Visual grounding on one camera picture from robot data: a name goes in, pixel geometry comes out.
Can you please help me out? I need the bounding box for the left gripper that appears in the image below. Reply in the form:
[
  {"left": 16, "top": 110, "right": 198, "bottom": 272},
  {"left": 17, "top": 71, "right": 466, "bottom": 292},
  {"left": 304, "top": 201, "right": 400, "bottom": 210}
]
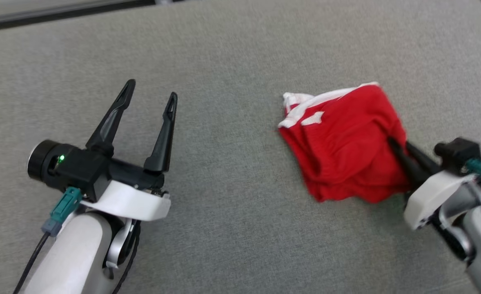
[{"left": 81, "top": 80, "right": 178, "bottom": 222}]

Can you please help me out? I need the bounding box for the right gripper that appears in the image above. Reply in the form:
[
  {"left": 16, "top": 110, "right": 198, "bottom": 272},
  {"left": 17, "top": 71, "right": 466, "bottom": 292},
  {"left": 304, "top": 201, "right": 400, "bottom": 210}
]
[{"left": 387, "top": 138, "right": 476, "bottom": 230}]

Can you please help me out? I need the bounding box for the grey fabric sofa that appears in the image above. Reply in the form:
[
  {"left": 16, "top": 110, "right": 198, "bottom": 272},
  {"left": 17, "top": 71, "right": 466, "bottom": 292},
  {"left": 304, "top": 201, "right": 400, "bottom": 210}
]
[{"left": 0, "top": 0, "right": 481, "bottom": 294}]

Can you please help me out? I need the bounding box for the red garment with white trim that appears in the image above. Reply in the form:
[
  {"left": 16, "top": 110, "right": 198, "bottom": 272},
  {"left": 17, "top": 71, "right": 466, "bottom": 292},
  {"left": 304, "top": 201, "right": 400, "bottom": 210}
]
[{"left": 277, "top": 82, "right": 412, "bottom": 204}]

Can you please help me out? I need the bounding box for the thin black cable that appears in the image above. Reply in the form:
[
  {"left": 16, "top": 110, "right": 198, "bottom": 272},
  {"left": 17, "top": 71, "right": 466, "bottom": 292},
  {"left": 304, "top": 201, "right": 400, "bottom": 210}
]
[{"left": 112, "top": 223, "right": 141, "bottom": 294}]

